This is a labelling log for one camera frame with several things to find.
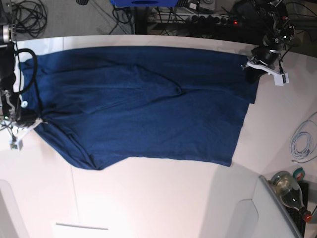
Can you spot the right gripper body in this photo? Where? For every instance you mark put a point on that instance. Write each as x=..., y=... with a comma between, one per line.
x=26, y=121

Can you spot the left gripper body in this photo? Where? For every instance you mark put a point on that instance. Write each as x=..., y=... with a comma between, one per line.
x=265, y=55

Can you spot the dark blue t-shirt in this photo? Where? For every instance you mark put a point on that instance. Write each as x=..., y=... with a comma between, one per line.
x=103, y=105

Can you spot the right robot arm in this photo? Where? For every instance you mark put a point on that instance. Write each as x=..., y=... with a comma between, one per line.
x=11, y=101

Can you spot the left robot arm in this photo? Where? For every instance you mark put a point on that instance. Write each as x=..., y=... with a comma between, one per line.
x=270, y=16

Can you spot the black power strip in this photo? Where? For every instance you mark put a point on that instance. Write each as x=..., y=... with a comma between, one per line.
x=215, y=19

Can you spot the green tape roll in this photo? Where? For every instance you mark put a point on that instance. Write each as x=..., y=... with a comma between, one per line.
x=299, y=174

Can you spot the clear plastic bottle red cap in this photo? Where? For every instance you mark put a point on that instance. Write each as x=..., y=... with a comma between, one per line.
x=290, y=194

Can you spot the blue plastic bin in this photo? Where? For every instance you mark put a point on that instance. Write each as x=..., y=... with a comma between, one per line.
x=139, y=3

